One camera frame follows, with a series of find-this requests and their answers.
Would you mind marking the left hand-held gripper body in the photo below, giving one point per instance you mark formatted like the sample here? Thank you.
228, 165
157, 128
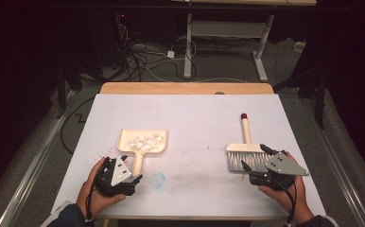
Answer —
114, 186

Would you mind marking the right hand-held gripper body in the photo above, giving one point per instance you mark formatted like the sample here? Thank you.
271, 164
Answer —
281, 171

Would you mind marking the cream plastic dustpan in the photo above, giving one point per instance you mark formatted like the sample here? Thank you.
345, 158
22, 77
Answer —
139, 157

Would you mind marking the pile of white paper scraps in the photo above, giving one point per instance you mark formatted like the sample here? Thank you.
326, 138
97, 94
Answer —
144, 142

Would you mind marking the cream hand brush red cap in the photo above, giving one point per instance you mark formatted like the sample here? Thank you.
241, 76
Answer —
246, 132

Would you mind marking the person's left hand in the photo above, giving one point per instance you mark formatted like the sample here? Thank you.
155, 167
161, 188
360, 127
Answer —
92, 201

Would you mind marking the person's right hand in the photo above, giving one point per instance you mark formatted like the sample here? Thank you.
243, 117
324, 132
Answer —
292, 198

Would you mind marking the black stand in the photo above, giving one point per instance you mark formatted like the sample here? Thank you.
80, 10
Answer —
60, 94
321, 101

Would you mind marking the white table cover board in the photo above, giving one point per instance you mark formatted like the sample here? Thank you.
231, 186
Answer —
187, 113

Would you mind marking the wooden table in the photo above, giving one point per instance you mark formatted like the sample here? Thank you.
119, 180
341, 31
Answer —
183, 88

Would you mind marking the white power adapter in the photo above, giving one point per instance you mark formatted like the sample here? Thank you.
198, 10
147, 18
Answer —
170, 54

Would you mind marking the metal floor rail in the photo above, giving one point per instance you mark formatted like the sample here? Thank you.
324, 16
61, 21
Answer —
338, 164
35, 167

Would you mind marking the white metal table frame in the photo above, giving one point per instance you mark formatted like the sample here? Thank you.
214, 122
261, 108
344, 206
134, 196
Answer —
187, 47

